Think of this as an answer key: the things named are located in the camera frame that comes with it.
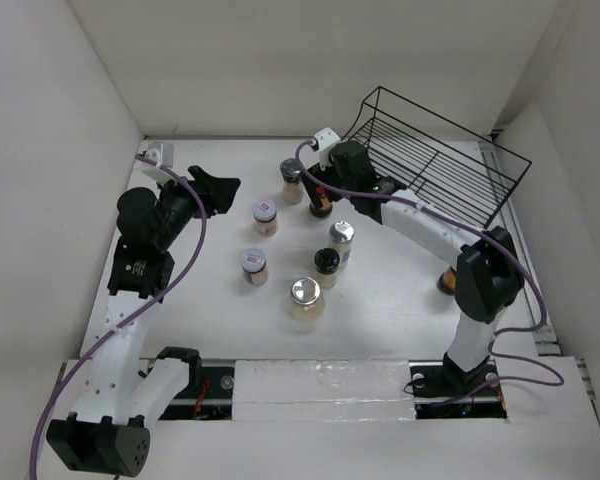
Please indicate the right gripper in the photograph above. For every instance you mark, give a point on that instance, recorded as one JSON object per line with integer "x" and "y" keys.
{"x": 311, "y": 185}

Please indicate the white lid spice jar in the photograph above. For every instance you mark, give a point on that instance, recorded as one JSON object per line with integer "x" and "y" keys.
{"x": 264, "y": 212}
{"x": 254, "y": 265}

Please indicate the silver lid blue label bottle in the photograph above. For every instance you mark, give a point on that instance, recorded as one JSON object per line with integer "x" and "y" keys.
{"x": 341, "y": 235}

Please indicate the black wire rack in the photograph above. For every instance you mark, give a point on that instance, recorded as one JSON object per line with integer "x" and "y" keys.
{"x": 463, "y": 173}

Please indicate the red lid sauce bottle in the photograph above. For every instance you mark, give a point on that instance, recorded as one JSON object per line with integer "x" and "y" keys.
{"x": 446, "y": 282}
{"x": 320, "y": 205}

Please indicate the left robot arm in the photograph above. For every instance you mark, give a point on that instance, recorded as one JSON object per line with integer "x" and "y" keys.
{"x": 108, "y": 430}

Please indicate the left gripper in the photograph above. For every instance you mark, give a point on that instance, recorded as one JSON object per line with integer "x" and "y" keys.
{"x": 219, "y": 193}

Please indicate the black cap grinder bottle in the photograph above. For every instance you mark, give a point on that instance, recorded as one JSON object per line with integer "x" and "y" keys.
{"x": 292, "y": 189}

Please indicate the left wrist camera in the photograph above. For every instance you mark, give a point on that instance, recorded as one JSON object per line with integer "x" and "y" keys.
{"x": 160, "y": 154}

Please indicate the silver lid glass jar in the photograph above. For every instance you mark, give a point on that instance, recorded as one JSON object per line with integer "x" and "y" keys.
{"x": 306, "y": 305}

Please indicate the black knob grinder bottle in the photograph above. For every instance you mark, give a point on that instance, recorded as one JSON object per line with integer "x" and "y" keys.
{"x": 326, "y": 265}

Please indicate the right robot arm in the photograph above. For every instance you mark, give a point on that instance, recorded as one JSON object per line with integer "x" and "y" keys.
{"x": 488, "y": 275}

